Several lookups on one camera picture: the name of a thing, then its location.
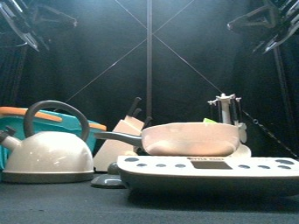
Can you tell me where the grey pot lid with knob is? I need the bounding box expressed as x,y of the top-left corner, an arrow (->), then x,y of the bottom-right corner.
89,161 -> 128,189

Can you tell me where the white utensil stand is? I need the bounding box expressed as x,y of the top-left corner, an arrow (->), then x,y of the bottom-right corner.
207,93 -> 252,158

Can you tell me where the teal bin orange rim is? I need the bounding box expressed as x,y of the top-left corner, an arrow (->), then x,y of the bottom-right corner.
0,106 -> 108,172

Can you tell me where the white hanging utensil head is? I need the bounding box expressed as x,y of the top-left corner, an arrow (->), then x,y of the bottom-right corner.
238,122 -> 248,144

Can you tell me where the white toy knife block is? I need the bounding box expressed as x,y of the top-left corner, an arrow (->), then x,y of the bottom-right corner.
92,115 -> 145,173

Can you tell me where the white toy stove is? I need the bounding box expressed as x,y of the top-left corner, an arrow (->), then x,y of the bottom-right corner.
116,155 -> 299,198

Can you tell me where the slanted dark frame pole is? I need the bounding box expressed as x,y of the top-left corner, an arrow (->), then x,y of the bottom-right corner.
272,45 -> 295,135

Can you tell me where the thin brace wire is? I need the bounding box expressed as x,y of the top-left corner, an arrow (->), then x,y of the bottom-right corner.
64,0 -> 196,103
113,0 -> 224,94

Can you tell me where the black-handled hanging utensil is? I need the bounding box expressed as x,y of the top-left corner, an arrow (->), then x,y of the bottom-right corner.
230,98 -> 239,126

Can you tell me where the upright metal frame pole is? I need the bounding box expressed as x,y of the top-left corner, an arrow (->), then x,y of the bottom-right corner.
145,0 -> 155,118

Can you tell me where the black slanted cable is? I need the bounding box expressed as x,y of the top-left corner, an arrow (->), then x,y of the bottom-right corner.
240,109 -> 299,160

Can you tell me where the long black-handled toy knife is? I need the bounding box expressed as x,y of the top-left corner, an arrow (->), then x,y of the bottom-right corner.
125,96 -> 143,117

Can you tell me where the white toy pan grey handle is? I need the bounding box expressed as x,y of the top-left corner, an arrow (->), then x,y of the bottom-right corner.
93,121 -> 242,158

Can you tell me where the white toy kettle grey handle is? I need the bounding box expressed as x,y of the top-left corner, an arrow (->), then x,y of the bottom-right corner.
0,100 -> 96,185

